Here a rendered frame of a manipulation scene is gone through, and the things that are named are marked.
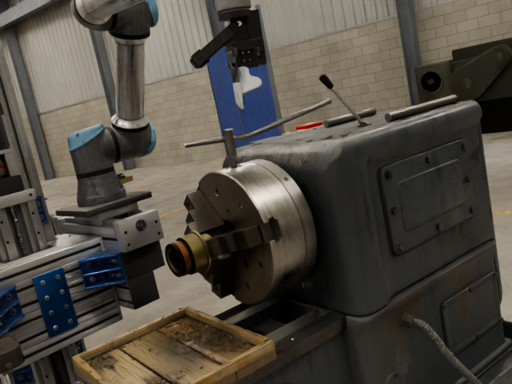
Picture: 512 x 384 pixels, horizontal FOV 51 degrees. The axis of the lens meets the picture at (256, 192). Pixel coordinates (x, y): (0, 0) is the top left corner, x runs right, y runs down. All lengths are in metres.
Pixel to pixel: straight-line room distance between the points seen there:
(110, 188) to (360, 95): 10.68
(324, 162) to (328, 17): 11.39
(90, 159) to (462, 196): 1.06
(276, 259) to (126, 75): 0.79
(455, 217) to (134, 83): 0.97
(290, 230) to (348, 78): 11.17
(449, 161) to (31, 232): 1.19
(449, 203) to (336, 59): 11.00
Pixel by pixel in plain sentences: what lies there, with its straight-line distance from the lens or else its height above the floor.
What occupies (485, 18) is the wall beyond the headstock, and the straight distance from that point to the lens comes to 11.15.
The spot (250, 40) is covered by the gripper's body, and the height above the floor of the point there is 1.50.
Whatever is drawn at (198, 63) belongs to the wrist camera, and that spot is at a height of 1.47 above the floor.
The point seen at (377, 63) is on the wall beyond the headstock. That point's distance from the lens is 11.90.
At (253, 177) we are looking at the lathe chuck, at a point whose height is 1.21.
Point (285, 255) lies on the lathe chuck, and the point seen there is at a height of 1.05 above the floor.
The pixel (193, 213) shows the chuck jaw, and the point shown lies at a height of 1.15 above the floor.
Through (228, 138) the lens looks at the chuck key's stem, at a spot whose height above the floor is 1.30.
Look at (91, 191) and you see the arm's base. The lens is 1.69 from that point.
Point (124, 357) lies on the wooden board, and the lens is 1.26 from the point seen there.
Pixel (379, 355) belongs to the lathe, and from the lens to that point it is 1.30.
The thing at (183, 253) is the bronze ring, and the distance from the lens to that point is 1.12.
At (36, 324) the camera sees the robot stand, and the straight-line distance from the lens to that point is 1.62.
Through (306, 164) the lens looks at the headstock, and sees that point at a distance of 1.18.
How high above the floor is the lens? 1.37
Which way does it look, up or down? 10 degrees down
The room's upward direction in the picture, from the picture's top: 12 degrees counter-clockwise
